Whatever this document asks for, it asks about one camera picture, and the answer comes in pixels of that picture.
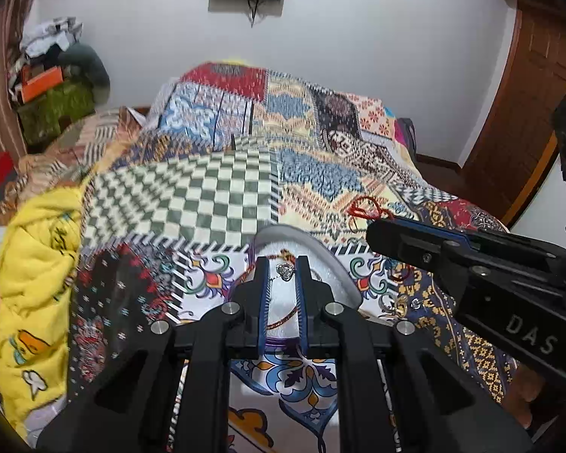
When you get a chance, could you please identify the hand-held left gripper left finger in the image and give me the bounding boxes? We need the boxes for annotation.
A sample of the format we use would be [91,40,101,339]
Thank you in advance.
[38,257,270,453]

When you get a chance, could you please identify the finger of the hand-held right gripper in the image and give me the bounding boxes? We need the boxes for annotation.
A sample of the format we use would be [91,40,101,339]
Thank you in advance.
[391,217,563,259]
[365,218,483,290]

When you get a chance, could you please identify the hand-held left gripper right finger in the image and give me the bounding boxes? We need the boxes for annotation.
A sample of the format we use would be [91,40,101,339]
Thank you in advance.
[297,256,535,453]

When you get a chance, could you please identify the silver heart pendant necklace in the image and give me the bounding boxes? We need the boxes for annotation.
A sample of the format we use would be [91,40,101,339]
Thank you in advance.
[262,256,300,285]

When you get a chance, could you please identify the grey oval jewelry tray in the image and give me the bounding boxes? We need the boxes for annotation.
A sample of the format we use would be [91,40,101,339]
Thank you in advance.
[248,225,365,343]

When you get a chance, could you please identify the red string bracelet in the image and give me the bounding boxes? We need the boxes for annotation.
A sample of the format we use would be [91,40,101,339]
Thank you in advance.
[345,195,416,285]

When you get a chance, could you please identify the patchwork printed blanket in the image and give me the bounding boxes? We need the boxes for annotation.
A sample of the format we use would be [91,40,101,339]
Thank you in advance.
[9,61,524,453]

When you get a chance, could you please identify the brown wooden door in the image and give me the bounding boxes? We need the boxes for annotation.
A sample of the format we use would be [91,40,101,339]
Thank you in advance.
[460,2,566,230]

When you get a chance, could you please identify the yellow cartoon blanket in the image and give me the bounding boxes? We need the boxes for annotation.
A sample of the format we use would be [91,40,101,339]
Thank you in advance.
[0,186,88,439]

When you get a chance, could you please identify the green patterned cloth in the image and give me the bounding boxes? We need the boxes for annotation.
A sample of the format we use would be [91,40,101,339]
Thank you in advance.
[18,80,96,148]

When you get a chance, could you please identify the orange box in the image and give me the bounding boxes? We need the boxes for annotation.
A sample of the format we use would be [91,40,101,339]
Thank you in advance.
[20,67,63,103]

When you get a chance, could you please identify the pile of clothes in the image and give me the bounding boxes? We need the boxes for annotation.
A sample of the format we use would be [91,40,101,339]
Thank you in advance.
[7,16,111,105]

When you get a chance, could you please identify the brown striped curtain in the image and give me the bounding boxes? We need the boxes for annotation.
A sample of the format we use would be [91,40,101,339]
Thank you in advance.
[0,0,45,163]

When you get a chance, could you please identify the brown beaded bracelet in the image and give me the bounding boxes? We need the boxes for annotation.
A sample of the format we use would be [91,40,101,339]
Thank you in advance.
[263,309,303,332]

